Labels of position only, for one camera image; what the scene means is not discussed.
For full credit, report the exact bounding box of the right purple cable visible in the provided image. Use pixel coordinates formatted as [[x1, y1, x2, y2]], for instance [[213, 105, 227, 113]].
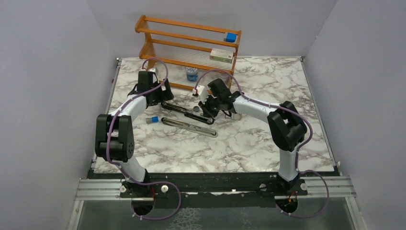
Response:
[[194, 69, 330, 219]]

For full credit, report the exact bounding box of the silver chrome stapler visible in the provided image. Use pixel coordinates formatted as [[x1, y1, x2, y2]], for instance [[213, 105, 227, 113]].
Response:
[[161, 117, 218, 138]]

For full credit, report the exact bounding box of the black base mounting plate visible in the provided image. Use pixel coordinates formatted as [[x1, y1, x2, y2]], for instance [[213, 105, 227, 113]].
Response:
[[120, 172, 308, 208]]

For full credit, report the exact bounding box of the blue box on shelf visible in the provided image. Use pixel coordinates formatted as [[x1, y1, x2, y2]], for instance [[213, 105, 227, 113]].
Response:
[[223, 32, 237, 43]]

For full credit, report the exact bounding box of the blue grey small cylinder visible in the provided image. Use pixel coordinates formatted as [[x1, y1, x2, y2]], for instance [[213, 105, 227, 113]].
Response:
[[146, 116, 159, 124]]

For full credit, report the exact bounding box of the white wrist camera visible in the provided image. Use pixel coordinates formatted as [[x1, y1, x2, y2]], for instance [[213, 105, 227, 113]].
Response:
[[192, 85, 210, 104], [148, 67, 158, 75]]

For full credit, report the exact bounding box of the white green staples carton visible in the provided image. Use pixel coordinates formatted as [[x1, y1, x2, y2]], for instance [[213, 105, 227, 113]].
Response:
[[210, 48, 234, 64]]

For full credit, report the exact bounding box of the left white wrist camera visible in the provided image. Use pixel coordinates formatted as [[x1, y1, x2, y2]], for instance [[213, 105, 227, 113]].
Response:
[[148, 67, 158, 75]]

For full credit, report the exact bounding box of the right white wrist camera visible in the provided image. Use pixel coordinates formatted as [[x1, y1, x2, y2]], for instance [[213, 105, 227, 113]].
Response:
[[192, 85, 210, 104]]

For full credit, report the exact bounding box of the black stapler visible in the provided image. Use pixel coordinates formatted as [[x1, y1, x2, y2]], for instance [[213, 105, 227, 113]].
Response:
[[161, 102, 215, 125]]

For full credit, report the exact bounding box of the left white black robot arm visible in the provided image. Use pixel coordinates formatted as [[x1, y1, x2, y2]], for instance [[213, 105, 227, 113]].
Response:
[[95, 68, 174, 197]]

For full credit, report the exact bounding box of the blue white plastic jar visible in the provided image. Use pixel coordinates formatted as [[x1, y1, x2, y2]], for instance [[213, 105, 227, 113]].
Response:
[[186, 67, 199, 82]]

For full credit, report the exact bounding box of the orange wooden shelf rack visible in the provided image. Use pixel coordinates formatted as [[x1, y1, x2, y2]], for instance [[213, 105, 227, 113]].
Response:
[[135, 15, 242, 74]]

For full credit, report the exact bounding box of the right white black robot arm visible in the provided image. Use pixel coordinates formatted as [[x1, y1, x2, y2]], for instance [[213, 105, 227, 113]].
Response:
[[192, 79, 307, 195]]

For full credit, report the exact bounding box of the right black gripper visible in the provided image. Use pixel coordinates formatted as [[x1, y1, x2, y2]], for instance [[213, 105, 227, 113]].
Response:
[[198, 94, 222, 119]]

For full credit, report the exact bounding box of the aluminium frame rail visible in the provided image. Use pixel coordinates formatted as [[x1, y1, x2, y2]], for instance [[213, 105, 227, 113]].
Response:
[[68, 173, 366, 230]]

